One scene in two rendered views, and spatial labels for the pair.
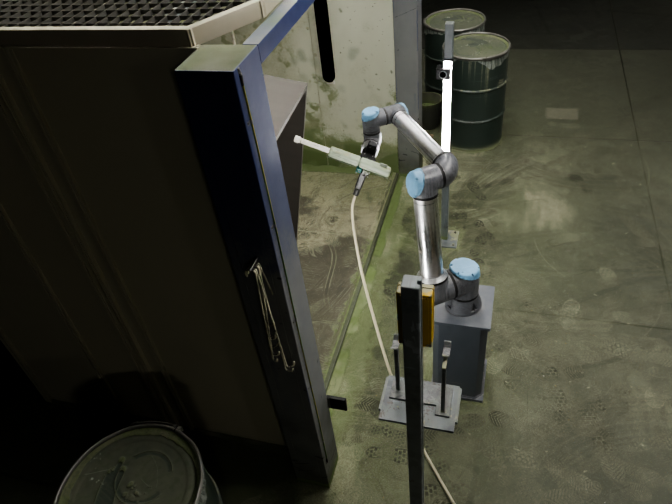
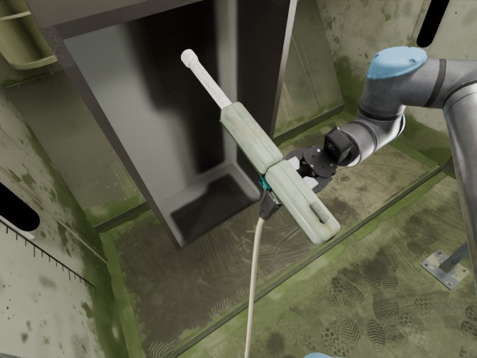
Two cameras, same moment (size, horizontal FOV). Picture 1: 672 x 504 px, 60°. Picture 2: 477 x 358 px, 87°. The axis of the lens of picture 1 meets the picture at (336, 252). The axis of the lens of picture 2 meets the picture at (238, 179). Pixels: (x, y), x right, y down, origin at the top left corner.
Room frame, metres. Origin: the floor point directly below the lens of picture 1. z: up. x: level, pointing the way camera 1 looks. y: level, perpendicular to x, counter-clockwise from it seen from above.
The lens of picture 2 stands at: (2.07, -0.35, 1.73)
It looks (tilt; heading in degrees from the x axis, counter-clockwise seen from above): 47 degrees down; 45
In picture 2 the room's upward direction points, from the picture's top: 9 degrees counter-clockwise
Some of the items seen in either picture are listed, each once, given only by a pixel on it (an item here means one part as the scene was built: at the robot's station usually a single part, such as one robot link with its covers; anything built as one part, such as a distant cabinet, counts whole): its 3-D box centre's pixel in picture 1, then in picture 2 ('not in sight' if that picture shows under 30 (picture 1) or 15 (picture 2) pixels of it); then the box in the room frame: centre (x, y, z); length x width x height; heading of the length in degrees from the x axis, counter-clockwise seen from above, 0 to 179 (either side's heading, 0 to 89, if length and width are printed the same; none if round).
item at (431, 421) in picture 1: (419, 402); not in sight; (1.40, -0.26, 0.78); 0.31 x 0.23 x 0.01; 69
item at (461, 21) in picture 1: (454, 21); not in sight; (5.40, -1.40, 0.86); 0.54 x 0.54 x 0.01
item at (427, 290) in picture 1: (415, 315); not in sight; (1.32, -0.24, 1.42); 0.12 x 0.06 x 0.26; 69
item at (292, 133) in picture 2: not in sight; (240, 160); (3.37, 0.87, 0.11); 2.70 x 0.02 x 0.13; 159
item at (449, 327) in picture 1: (460, 342); not in sight; (2.06, -0.62, 0.32); 0.31 x 0.31 x 0.64; 69
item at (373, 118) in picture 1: (372, 120); (395, 83); (2.65, -0.28, 1.45); 0.12 x 0.09 x 0.12; 107
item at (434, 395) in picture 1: (420, 374); not in sight; (1.42, -0.27, 0.95); 0.26 x 0.15 x 0.32; 69
